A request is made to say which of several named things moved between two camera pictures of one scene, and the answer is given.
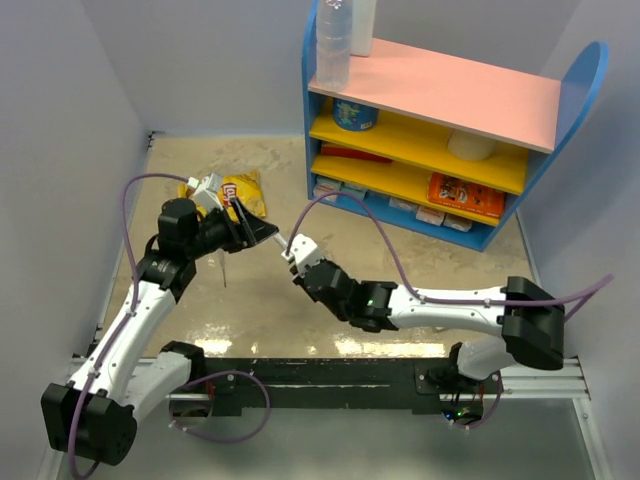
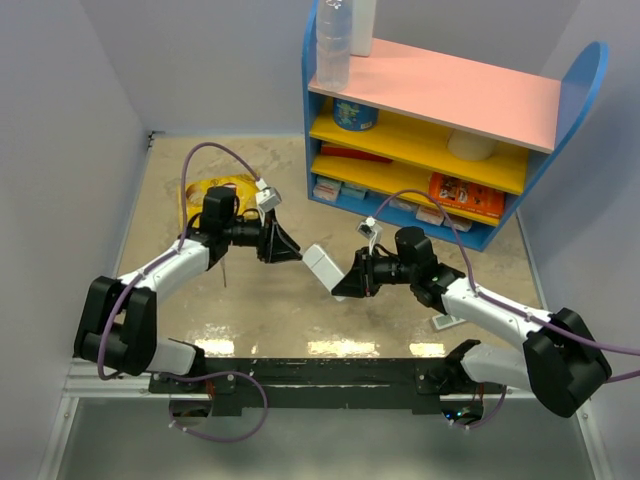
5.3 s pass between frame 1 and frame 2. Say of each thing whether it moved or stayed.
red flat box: stayed
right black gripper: moved
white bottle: stayed
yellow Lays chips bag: stayed
